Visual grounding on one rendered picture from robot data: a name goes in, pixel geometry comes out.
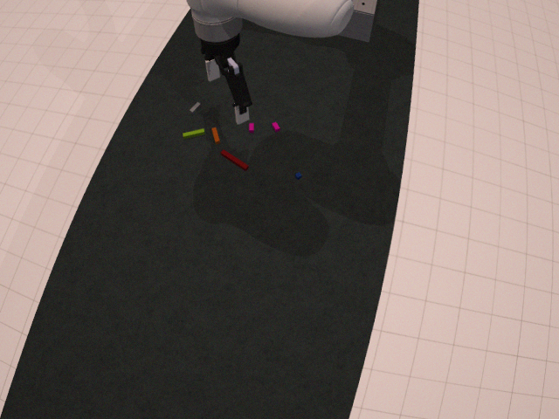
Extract dark red rod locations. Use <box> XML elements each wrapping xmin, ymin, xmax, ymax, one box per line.
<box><xmin>221</xmin><ymin>150</ymin><xmax>249</xmax><ymax>171</ymax></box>

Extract orange rod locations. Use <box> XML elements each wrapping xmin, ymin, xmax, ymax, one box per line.
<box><xmin>212</xmin><ymin>127</ymin><xmax>220</xmax><ymax>144</ymax></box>

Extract grey rod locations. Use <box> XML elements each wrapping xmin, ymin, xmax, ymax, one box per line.
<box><xmin>190</xmin><ymin>102</ymin><xmax>201</xmax><ymax>114</ymax></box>

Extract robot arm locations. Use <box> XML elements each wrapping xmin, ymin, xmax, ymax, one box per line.
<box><xmin>186</xmin><ymin>0</ymin><xmax>354</xmax><ymax>42</ymax></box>

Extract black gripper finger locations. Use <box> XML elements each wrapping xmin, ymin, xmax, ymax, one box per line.
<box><xmin>214</xmin><ymin>52</ymin><xmax>252</xmax><ymax>124</ymax></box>
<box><xmin>201</xmin><ymin>48</ymin><xmax>220</xmax><ymax>81</ymax></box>

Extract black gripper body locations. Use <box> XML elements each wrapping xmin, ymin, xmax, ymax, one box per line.
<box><xmin>200</xmin><ymin>34</ymin><xmax>240</xmax><ymax>68</ymax></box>

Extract lime green rod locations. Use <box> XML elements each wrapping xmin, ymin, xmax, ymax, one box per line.
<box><xmin>183</xmin><ymin>128</ymin><xmax>204</xmax><ymax>139</ymax></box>

